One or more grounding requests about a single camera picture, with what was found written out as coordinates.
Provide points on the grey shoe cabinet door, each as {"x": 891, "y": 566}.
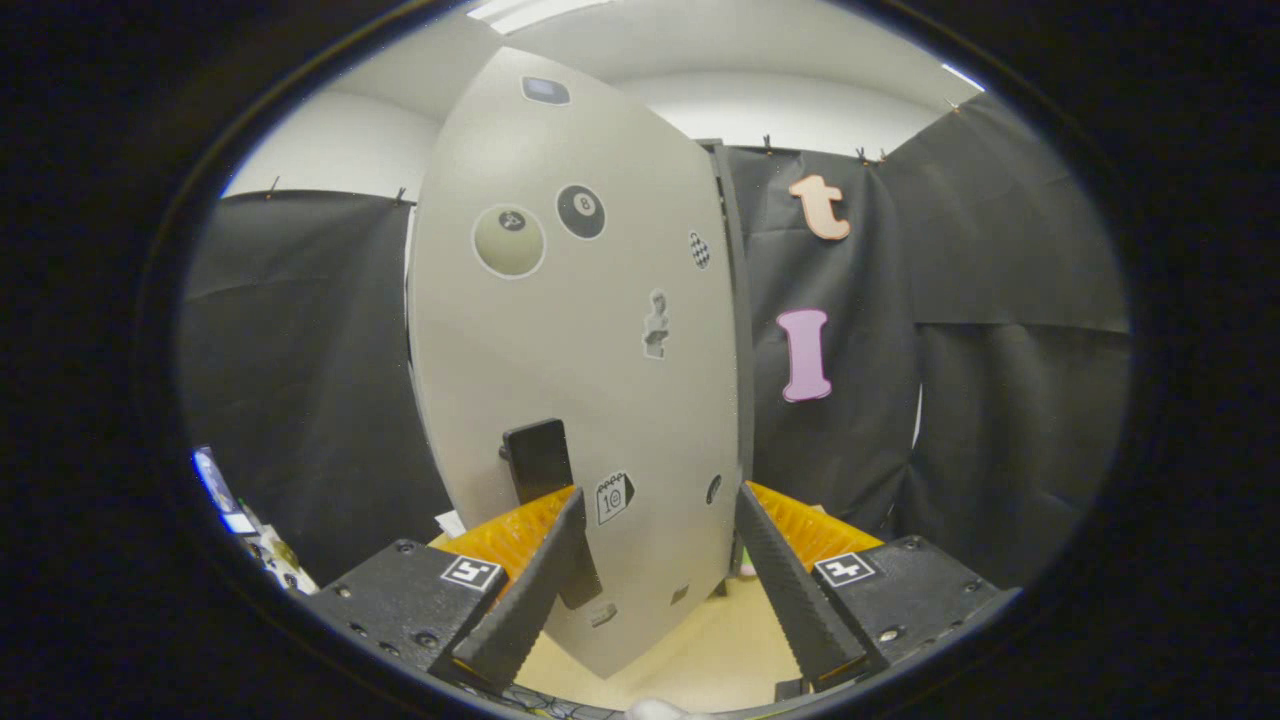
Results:
{"x": 560, "y": 350}

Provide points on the pink and green plush toy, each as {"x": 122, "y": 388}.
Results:
{"x": 747, "y": 565}

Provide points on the colourful printed items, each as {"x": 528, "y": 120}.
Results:
{"x": 250, "y": 520}

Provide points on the black backdrop cloth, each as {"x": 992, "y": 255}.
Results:
{"x": 1000, "y": 420}

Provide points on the white book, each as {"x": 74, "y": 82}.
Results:
{"x": 451, "y": 523}

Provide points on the ceiling light panel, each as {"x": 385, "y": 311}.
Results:
{"x": 963, "y": 77}
{"x": 535, "y": 10}

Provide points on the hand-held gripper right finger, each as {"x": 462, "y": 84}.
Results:
{"x": 790, "y": 600}

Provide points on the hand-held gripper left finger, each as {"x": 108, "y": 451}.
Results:
{"x": 530, "y": 600}

